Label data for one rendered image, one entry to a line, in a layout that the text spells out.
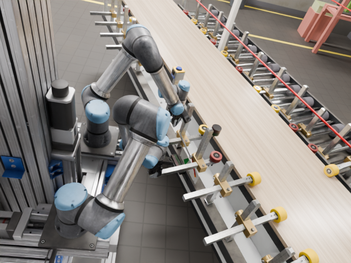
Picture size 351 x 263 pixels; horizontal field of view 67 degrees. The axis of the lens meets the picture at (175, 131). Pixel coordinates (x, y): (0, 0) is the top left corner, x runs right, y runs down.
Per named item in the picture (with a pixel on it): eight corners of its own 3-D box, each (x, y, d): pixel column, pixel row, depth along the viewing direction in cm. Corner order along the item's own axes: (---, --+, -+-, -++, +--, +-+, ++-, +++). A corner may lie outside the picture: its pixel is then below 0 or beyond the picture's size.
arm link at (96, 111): (87, 134, 137) (86, 115, 128) (83, 117, 145) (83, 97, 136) (110, 132, 142) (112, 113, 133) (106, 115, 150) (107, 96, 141)
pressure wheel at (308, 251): (313, 258, 131) (299, 248, 138) (311, 271, 134) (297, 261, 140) (320, 254, 134) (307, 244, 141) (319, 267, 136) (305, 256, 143)
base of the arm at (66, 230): (49, 237, 109) (46, 226, 102) (60, 203, 119) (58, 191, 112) (88, 240, 111) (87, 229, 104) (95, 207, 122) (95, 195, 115)
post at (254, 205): (223, 245, 163) (256, 205, 130) (220, 239, 165) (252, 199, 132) (228, 243, 164) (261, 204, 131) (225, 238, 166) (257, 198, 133)
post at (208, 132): (189, 177, 191) (209, 131, 158) (187, 173, 193) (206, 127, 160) (193, 176, 193) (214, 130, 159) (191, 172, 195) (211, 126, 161)
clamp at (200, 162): (198, 172, 176) (200, 168, 172) (190, 157, 184) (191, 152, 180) (206, 171, 178) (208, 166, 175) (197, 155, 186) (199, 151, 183)
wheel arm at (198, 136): (149, 150, 184) (150, 145, 181) (148, 146, 186) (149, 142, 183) (203, 139, 202) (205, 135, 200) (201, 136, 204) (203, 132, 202)
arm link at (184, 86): (175, 79, 162) (188, 79, 165) (172, 93, 170) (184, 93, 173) (180, 87, 157) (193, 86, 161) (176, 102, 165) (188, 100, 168)
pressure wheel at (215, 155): (209, 170, 182) (214, 160, 174) (203, 162, 187) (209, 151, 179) (219, 168, 185) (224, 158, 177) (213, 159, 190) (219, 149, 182)
